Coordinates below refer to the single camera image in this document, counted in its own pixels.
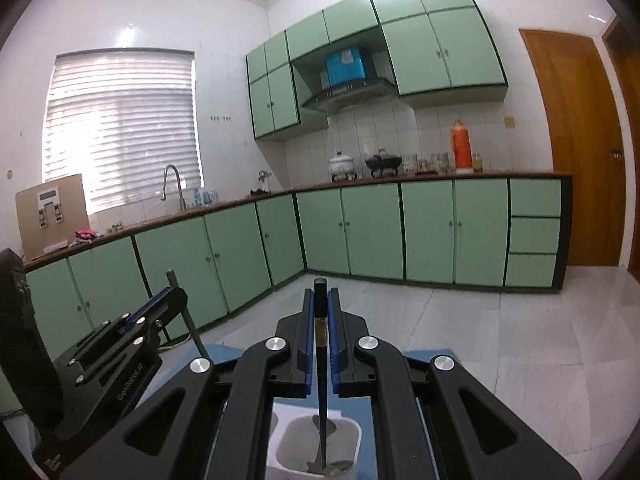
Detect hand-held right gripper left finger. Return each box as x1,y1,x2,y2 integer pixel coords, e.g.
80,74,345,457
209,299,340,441
60,287,317,480

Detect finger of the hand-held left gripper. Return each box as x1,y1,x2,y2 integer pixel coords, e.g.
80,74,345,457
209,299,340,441
75,287,177,357
75,289,189,384

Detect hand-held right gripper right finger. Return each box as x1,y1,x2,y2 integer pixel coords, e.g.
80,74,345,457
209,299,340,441
326,287,593,480

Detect grey chopstick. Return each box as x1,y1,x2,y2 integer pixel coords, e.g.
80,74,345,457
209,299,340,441
166,270,205,356

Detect white two-compartment utensil holder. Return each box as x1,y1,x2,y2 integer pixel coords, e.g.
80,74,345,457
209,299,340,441
267,400,363,480

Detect dark blue chopstick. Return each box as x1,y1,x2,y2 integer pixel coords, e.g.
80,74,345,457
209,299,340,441
313,278,328,473

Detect plain silver spoon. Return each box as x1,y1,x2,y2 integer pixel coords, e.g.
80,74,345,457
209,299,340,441
306,459,353,477

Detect blue tablecloth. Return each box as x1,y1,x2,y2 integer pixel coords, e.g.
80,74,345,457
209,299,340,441
135,344,457,480

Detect cardboard box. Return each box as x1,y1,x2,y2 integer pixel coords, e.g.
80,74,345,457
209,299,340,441
15,173,91,261

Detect bottles by sink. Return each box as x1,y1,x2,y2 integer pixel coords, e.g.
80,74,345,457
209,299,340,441
185,186,221,208

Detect steel kitchen faucet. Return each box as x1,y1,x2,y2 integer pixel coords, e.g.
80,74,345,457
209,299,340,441
161,164,188,211

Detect green lower cabinets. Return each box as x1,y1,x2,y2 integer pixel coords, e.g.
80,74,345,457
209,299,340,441
0,172,573,361

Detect green cabinets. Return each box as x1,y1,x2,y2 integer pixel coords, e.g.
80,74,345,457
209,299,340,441
246,0,508,142
0,172,573,361

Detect white window blinds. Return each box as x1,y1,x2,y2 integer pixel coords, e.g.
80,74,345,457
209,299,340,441
42,50,205,213

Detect white cooking pot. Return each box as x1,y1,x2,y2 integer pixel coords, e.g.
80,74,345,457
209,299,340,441
327,150,357,181

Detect black wok with lid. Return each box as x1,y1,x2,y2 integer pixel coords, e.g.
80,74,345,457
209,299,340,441
365,148,403,177

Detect orange thermos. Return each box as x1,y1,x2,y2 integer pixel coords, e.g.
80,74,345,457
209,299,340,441
450,119,474,175

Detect range hood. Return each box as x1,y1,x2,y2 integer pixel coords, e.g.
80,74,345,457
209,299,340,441
300,77,396,115

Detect blue box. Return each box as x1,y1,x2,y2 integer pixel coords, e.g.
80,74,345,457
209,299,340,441
325,46,368,87

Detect green upper cabinets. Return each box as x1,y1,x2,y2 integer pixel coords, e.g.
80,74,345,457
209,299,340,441
246,0,508,142

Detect wooden door with handle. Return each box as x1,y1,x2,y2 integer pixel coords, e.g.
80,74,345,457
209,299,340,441
519,27,626,267

